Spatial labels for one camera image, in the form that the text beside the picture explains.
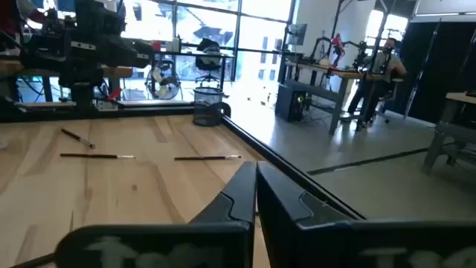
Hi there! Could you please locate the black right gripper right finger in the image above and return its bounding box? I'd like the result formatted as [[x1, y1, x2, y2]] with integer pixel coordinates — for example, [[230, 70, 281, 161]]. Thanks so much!
[[256, 160, 476, 268]]

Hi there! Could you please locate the black narrow desk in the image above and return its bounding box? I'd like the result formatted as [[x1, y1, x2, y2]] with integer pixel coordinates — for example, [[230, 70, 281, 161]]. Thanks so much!
[[150, 49, 236, 92]]

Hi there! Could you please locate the grey metal table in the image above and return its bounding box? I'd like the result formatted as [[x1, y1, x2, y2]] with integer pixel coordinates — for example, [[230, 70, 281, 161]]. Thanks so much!
[[421, 91, 476, 176]]

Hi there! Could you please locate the wooden-top workbench with grey legs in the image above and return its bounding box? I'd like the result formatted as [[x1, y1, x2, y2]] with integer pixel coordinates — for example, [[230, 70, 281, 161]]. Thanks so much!
[[284, 59, 405, 135]]

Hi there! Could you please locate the computer monitor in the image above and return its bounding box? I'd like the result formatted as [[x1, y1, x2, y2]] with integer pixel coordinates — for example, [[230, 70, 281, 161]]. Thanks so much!
[[286, 22, 309, 47]]

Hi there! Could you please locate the person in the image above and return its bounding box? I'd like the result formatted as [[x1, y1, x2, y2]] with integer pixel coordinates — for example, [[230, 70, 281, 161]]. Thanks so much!
[[341, 36, 408, 130]]

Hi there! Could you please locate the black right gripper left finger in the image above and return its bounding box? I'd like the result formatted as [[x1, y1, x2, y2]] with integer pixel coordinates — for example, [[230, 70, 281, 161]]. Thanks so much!
[[54, 160, 257, 268]]

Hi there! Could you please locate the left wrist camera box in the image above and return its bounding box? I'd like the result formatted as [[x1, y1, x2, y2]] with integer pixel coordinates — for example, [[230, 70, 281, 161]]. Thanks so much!
[[76, 0, 126, 34]]

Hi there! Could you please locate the dark pen with silver end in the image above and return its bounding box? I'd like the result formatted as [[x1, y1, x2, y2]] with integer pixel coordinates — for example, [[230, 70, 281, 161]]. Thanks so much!
[[59, 153, 136, 160], [60, 128, 97, 150], [173, 154, 242, 162]]

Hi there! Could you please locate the black office chair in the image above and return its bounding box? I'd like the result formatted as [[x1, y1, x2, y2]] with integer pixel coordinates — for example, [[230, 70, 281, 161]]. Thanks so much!
[[194, 37, 223, 87]]

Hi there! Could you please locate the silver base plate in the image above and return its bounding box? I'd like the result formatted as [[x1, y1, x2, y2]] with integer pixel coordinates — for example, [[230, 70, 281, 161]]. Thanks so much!
[[94, 98, 120, 112]]

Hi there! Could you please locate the black table frame rail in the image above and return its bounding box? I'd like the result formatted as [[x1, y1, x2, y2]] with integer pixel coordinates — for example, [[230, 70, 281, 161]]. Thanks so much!
[[0, 100, 367, 221]]

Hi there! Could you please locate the black computer tower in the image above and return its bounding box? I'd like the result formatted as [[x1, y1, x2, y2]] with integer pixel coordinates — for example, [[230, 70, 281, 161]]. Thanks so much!
[[274, 83, 308, 123]]

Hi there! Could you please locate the wooden bench with black legs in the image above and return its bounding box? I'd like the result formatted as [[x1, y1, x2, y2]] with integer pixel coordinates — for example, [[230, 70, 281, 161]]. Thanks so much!
[[0, 59, 134, 103]]

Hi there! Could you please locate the black mesh pen cup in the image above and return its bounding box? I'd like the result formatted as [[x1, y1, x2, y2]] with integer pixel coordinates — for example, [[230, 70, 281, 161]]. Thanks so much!
[[192, 86, 225, 128]]

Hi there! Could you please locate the round floor fan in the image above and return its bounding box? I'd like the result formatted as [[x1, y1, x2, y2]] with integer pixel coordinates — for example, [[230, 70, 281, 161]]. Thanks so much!
[[145, 62, 182, 101]]

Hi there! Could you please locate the black partition panel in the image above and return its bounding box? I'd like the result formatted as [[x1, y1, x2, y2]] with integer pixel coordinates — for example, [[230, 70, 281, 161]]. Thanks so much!
[[399, 20, 476, 124]]

